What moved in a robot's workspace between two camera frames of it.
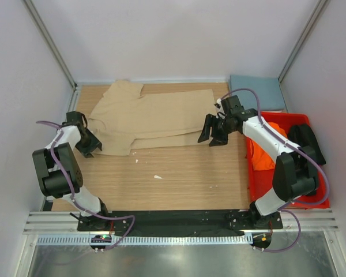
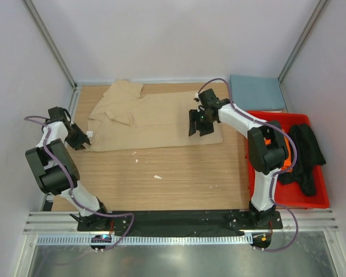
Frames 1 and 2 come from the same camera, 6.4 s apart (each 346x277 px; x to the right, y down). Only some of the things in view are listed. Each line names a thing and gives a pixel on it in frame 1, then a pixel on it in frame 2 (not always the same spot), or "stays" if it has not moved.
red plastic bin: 261,182 stays
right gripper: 210,121 → 194,115
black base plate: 179,220 stays
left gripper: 93,142 → 78,145
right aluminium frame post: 318,8 stays
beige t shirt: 126,120 stays
